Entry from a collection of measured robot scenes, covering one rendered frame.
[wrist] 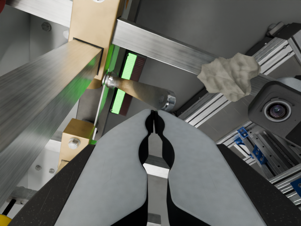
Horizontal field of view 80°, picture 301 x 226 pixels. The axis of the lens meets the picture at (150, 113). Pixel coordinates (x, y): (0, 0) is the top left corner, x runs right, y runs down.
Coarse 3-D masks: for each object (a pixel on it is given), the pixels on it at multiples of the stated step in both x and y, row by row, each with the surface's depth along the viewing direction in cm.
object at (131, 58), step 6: (132, 54) 40; (132, 60) 40; (126, 66) 41; (132, 66) 41; (126, 72) 42; (126, 78) 42; (120, 90) 44; (120, 96) 45; (114, 102) 46; (120, 102) 46; (114, 108) 47
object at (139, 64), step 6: (138, 60) 40; (144, 60) 40; (138, 66) 41; (132, 72) 42; (138, 72) 42; (132, 78) 42; (126, 96) 45; (126, 102) 46; (126, 108) 47; (120, 114) 48
